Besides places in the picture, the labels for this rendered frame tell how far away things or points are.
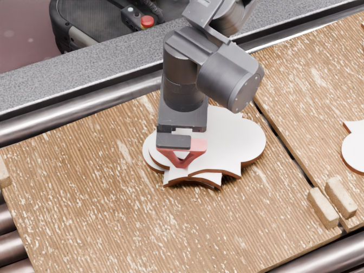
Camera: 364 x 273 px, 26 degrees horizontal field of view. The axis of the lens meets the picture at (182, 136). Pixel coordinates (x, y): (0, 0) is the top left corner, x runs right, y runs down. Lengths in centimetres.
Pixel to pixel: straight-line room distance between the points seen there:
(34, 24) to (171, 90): 171
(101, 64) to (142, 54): 7
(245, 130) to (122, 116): 20
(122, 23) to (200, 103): 131
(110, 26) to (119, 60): 100
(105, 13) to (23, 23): 43
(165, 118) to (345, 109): 34
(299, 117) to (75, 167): 36
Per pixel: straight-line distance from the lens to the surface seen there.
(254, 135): 115
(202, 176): 111
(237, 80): 94
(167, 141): 104
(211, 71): 96
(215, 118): 116
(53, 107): 128
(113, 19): 235
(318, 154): 121
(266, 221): 113
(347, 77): 131
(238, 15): 100
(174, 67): 99
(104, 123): 123
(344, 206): 113
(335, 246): 115
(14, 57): 262
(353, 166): 119
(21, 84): 133
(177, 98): 103
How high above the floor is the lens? 191
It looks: 54 degrees down
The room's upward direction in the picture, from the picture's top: straight up
